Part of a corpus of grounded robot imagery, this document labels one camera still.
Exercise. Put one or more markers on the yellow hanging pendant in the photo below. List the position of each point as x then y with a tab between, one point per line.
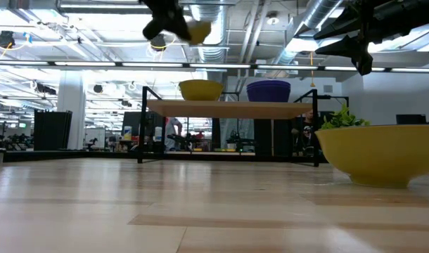
312	83

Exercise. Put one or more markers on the white LED light bar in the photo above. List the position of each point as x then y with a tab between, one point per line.
84	64
288	67
19	63
219	65
153	64
337	68
415	70

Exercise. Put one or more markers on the silver ventilation duct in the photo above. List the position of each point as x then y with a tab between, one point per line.
316	14
211	52

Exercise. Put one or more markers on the wooden shelf black metal legs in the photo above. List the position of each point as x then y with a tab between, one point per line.
228	109

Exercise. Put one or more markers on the black round ceiling speaker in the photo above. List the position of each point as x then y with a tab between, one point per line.
97	88

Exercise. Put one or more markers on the gray wall vent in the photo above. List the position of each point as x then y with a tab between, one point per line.
327	88

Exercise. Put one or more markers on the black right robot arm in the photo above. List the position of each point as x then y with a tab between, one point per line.
418	15

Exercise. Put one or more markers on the black overhead camera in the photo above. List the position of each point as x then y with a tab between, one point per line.
158	46
5	39

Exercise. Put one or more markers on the white building column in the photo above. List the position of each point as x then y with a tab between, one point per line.
71	116

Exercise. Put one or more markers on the person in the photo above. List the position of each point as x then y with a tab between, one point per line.
307	131
172	130

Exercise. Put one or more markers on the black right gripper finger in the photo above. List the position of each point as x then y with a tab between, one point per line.
344	49
344	24

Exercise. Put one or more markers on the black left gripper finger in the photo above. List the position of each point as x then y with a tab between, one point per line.
179	30

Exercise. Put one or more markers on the black computer monitor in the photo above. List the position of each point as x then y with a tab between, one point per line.
411	119

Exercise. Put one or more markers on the green plant white pot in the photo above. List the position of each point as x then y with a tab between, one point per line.
341	119

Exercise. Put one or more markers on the black cabinet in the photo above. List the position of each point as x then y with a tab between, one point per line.
52	130

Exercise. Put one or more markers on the black partition panel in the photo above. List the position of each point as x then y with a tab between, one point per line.
263	137

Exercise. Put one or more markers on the white container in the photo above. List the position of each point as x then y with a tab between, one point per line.
128	133
158	134

